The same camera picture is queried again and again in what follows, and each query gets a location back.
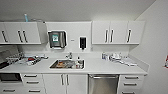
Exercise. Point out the stainless steel dishwasher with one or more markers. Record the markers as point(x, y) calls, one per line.
point(103, 85)

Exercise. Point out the black soap dispenser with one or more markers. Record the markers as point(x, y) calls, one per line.
point(83, 43)

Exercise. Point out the chrome faucet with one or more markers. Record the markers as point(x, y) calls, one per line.
point(69, 55)

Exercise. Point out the steel kitchen sink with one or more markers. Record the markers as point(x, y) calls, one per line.
point(68, 60)

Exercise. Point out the blue white bottle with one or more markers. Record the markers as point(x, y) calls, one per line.
point(104, 56)

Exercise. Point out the small clear bottle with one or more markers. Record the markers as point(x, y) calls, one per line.
point(108, 57)

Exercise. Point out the steel paper towel dispenser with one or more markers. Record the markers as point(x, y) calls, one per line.
point(56, 40)

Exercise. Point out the orange-brown bowl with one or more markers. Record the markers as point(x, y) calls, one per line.
point(60, 64)

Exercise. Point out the white double-door base cabinet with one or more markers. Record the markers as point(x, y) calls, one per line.
point(65, 84)

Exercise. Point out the red cup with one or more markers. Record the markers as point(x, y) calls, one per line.
point(31, 59)

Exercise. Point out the light blue bottle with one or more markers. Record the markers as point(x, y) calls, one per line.
point(25, 18)

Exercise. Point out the black built-in microwave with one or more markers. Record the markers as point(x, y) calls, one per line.
point(9, 77)

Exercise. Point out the red white wall sign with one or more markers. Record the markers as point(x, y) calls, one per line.
point(166, 61)

